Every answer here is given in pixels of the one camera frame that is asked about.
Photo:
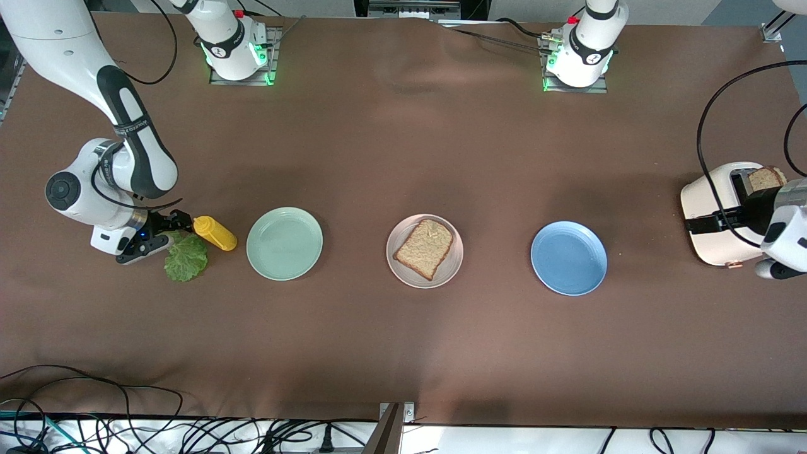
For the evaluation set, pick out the metal bracket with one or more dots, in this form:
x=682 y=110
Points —
x=413 y=9

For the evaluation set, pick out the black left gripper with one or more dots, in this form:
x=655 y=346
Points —
x=754 y=212

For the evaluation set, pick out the black power plug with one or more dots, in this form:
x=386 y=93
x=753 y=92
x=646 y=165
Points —
x=326 y=439

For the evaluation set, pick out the blue plate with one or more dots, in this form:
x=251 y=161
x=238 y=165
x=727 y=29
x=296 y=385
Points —
x=568 y=258

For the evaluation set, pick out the aluminium frame post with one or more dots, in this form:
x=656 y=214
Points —
x=772 y=31

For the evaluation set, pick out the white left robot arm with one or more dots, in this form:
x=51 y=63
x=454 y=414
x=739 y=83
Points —
x=589 y=47

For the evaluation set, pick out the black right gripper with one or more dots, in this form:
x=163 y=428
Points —
x=156 y=224

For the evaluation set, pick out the bread slice with torn corner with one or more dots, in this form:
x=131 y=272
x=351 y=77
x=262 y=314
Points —
x=425 y=249

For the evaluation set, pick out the mint green plate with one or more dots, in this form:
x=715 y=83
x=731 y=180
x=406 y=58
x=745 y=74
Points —
x=284 y=243

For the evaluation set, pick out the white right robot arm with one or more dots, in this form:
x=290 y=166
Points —
x=63 y=44

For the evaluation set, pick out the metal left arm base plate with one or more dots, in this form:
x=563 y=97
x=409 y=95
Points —
x=570 y=88

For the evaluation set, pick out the grey metal post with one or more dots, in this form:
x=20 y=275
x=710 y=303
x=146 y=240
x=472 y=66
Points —
x=391 y=432

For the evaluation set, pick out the green lettuce leaf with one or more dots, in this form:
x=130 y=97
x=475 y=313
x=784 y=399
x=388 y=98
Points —
x=186 y=258

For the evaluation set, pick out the white toaster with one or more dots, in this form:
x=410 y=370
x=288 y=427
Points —
x=712 y=246

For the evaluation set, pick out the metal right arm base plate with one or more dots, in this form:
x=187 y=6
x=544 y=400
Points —
x=275 y=57

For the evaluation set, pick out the beige plate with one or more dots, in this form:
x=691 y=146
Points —
x=403 y=271

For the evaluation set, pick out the brown bread slice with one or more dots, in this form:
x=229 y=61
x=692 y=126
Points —
x=766 y=180

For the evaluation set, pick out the yellow mustard squeeze bottle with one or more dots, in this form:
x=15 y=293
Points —
x=216 y=233

